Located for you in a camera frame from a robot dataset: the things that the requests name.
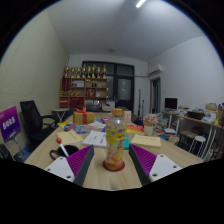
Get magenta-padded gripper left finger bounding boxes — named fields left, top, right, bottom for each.
left=44, top=144, right=96, bottom=187

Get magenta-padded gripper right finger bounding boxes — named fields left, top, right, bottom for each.
left=128, top=143, right=183, bottom=186

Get orange-capped yellow drink bottle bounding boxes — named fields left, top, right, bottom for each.
left=104, top=108, right=128, bottom=172

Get black mug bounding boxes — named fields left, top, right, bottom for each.
left=49, top=144, right=80, bottom=161

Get yellow envelope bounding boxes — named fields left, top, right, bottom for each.
left=130, top=133, right=162, bottom=150

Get red-balled white stick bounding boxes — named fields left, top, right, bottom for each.
left=55, top=137, right=70, bottom=158

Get pale yellow paper sheet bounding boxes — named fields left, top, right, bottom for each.
left=56, top=129, right=84, bottom=146

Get teal book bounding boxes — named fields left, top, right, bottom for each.
left=123, top=132, right=131, bottom=150

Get white paper sheet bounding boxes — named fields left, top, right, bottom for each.
left=82, top=130, right=108, bottom=148

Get flat round red coaster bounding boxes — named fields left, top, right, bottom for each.
left=102, top=159, right=126, bottom=173

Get orange book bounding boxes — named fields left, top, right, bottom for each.
left=125, top=124, right=145, bottom=135

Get pink flowers in white pot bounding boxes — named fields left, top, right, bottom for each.
left=142, top=113, right=159, bottom=137

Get yellow gift box, red ribbon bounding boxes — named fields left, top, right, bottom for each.
left=72, top=106, right=96, bottom=126

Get tan cardboard box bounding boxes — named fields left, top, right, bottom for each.
left=121, top=109, right=133, bottom=125

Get small white side table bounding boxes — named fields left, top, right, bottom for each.
left=50, top=108, right=70, bottom=124

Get white round stool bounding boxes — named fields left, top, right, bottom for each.
left=189, top=135, right=207, bottom=155

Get black office chair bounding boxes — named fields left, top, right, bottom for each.
left=19, top=99, right=58, bottom=153

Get computer monitor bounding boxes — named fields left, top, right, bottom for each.
left=164, top=97, right=179, bottom=112

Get cluttered wooden side desk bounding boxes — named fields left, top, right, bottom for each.
left=161, top=101, right=224, bottom=158

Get wooden shelf unit with trophies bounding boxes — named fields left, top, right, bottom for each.
left=59, top=64, right=109, bottom=109

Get dark glass door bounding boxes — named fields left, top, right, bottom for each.
left=82, top=60, right=136, bottom=113

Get purple sign board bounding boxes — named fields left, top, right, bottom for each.
left=0, top=105, right=22, bottom=144

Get ceiling light tube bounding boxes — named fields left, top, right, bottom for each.
left=135, top=0, right=148, bottom=9

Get white wall air conditioner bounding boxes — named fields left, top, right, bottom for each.
left=148, top=63, right=165, bottom=77

